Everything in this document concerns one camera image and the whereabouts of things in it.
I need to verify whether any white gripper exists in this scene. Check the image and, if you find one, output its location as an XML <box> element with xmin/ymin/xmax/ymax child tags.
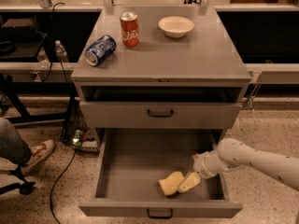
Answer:
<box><xmin>178</xmin><ymin>150</ymin><xmax>225</xmax><ymax>193</ymax></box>

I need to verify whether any yellow sponge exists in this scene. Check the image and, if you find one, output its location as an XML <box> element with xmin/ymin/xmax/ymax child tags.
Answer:
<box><xmin>158</xmin><ymin>171</ymin><xmax>184</xmax><ymax>197</ymax></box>

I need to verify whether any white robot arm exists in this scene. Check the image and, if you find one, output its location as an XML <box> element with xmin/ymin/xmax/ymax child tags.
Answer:
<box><xmin>178</xmin><ymin>138</ymin><xmax>299</xmax><ymax>193</ymax></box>

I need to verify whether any open grey lower drawer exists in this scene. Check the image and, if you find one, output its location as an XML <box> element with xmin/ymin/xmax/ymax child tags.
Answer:
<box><xmin>79</xmin><ymin>129</ymin><xmax>242</xmax><ymax>219</ymax></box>

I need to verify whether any closed grey upper drawer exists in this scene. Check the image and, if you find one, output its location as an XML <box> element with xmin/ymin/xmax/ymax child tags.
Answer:
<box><xmin>80</xmin><ymin>102</ymin><xmax>241</xmax><ymax>129</ymax></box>

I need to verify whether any grey drawer cabinet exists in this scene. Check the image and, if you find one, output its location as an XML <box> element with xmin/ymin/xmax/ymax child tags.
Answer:
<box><xmin>72</xmin><ymin>6</ymin><xmax>250</xmax><ymax>140</ymax></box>

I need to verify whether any white and red sneaker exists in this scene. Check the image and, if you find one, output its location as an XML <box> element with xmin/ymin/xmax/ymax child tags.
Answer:
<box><xmin>21</xmin><ymin>140</ymin><xmax>55</xmax><ymax>176</ymax></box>

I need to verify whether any white bowl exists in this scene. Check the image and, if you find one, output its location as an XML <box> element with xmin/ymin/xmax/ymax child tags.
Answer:
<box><xmin>158</xmin><ymin>16</ymin><xmax>194</xmax><ymax>38</ymax></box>

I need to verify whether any blue soda can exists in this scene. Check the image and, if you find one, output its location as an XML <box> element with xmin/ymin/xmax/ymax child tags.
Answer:
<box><xmin>85</xmin><ymin>35</ymin><xmax>117</xmax><ymax>66</ymax></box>

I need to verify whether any black chair base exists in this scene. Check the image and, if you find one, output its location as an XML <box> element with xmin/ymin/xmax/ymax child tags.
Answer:
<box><xmin>0</xmin><ymin>166</ymin><xmax>36</xmax><ymax>195</ymax></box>

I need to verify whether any red soda can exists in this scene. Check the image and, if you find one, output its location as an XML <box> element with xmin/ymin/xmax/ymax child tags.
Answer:
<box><xmin>120</xmin><ymin>12</ymin><xmax>139</xmax><ymax>48</ymax></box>

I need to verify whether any clear water bottle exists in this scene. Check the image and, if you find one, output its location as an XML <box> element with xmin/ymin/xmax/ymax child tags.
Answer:
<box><xmin>55</xmin><ymin>40</ymin><xmax>69</xmax><ymax>63</ymax></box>

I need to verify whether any black floor cable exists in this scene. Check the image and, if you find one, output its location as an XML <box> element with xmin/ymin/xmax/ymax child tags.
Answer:
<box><xmin>49</xmin><ymin>148</ymin><xmax>78</xmax><ymax>224</ymax></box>

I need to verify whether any black wire basket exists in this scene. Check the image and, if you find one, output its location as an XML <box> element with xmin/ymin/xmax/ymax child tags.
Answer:
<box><xmin>61</xmin><ymin>103</ymin><xmax>99</xmax><ymax>153</ymax></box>

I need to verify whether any black table frame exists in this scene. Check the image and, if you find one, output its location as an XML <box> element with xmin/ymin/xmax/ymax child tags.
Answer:
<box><xmin>0</xmin><ymin>73</ymin><xmax>78</xmax><ymax>126</ymax></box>

